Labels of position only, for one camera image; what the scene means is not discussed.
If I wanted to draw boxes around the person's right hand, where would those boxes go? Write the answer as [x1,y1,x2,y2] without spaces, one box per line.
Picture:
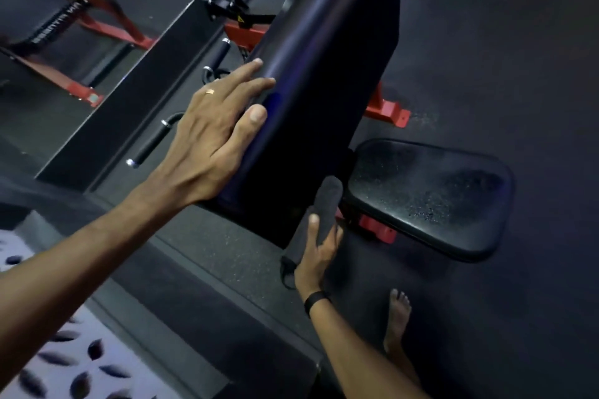
[293,214,344,304]

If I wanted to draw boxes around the person's left hand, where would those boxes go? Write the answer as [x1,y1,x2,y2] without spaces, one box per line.
[154,58,277,206]

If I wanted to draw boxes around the dark grey cloth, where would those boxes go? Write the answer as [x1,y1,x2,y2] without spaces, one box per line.
[279,175,345,290]

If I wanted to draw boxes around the black padded backrest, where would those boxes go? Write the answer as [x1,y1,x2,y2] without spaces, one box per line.
[199,0,404,250]

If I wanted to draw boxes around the person's right forearm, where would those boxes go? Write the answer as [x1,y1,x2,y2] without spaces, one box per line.
[306,298,432,399]

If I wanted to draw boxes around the person's left forearm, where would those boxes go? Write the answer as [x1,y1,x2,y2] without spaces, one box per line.
[0,173,201,390]

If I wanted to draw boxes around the black wristband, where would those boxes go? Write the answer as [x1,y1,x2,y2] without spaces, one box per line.
[304,291,331,318]

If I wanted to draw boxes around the person's bare foot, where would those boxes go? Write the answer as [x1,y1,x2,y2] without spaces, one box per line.
[383,288,423,385]

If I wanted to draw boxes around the black padded seat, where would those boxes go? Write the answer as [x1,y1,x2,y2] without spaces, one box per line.
[341,138,516,264]

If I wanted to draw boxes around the white leaf-print garment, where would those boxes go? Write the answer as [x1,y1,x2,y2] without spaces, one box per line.
[0,229,184,399]

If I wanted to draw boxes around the short black grip handle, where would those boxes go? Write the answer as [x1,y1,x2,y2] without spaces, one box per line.
[202,37,233,85]

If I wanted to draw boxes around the black peg bracket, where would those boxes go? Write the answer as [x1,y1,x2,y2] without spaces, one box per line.
[205,0,277,26]

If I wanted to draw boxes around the long black grip handle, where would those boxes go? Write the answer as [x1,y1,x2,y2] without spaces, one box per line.
[125,112,186,170]

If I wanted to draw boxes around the red machine frame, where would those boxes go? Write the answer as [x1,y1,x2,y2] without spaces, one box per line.
[224,21,412,245]

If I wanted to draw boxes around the wall mirror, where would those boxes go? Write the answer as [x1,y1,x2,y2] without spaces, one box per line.
[0,0,246,177]

